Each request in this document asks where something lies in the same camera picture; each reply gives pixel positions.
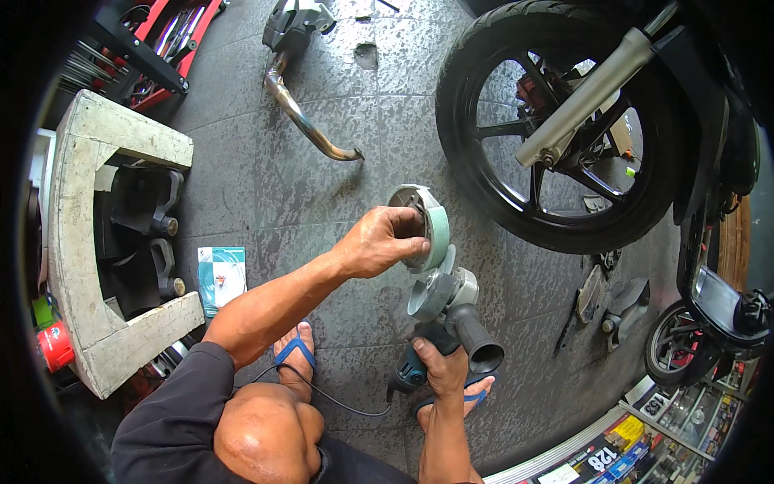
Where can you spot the worn grey brake shoe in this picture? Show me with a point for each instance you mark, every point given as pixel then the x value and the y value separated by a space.
pixel 589 296

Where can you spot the thin black strip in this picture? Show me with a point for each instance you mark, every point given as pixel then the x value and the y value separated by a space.
pixel 567 326

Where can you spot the glass display case with goods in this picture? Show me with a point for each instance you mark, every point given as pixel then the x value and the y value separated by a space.
pixel 653 441

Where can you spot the person's body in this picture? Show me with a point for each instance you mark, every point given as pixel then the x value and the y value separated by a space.
pixel 169 417

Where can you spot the green plastic item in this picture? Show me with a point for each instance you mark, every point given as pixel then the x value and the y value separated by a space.
pixel 42 311

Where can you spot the brake shoe with green lining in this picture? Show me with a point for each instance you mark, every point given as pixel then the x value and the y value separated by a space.
pixel 436 233

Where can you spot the blue grey angle grinder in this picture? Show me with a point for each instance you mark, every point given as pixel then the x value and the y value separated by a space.
pixel 450 290

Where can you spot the black metal bracket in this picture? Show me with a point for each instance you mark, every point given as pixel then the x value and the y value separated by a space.
pixel 626 308

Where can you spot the black motorcycle with silver fork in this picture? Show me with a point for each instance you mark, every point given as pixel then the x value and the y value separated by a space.
pixel 580 109

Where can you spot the blue white cardboard packet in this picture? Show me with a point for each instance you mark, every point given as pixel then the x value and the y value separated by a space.
pixel 221 281

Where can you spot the red can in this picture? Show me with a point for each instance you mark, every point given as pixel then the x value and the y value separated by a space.
pixel 56 346

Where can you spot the person's left hand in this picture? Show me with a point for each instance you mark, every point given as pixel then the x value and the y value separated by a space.
pixel 372 242

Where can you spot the brown wooden board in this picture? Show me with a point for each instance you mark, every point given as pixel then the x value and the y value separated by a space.
pixel 735 242

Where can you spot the red tool cart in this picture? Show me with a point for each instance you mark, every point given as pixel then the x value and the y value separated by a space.
pixel 163 42

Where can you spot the parked black scooter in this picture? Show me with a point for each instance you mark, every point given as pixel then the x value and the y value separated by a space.
pixel 719 308

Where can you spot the person's right hand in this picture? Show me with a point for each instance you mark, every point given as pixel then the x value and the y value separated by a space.
pixel 446 375

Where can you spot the black metal parts under stool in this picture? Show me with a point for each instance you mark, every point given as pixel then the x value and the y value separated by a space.
pixel 136 236

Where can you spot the white wooden stool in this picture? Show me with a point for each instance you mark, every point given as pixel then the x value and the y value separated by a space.
pixel 75 242

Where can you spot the small dark metal part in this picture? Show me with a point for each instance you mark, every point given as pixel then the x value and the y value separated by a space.
pixel 608 259

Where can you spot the chrome exhaust pipe with muffler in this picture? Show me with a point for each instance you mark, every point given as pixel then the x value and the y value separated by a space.
pixel 296 112

